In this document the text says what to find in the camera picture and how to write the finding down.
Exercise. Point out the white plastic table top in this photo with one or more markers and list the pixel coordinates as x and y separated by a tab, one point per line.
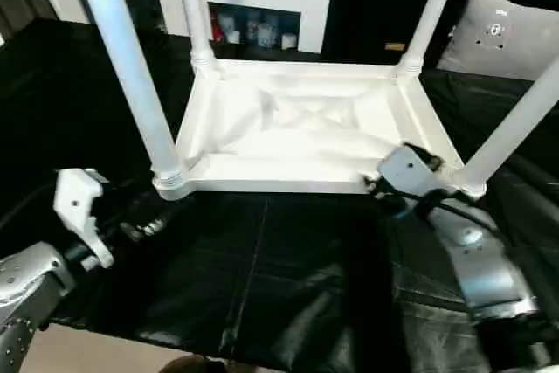
297	120

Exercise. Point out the white plastic table leg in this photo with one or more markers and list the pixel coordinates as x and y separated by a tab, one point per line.
515	120
428	15
194	6
131	67

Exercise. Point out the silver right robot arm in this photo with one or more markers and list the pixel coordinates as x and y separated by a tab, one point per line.
476	268

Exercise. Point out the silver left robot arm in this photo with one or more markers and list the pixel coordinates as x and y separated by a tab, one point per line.
26	290

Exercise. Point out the black work mat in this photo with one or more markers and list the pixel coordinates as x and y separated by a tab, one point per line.
262	268

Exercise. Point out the small yellow label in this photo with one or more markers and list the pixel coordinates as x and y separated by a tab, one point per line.
395	46

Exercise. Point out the white mug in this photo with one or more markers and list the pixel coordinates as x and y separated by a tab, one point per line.
288	40

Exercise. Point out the grey cushion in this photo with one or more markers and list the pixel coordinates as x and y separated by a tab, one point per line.
498	41

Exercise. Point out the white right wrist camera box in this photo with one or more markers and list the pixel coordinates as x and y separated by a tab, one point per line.
406	174

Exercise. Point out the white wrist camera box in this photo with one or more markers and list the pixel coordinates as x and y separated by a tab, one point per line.
406	174
79	203

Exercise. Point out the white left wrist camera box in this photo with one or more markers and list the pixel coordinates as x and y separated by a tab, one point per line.
79	203

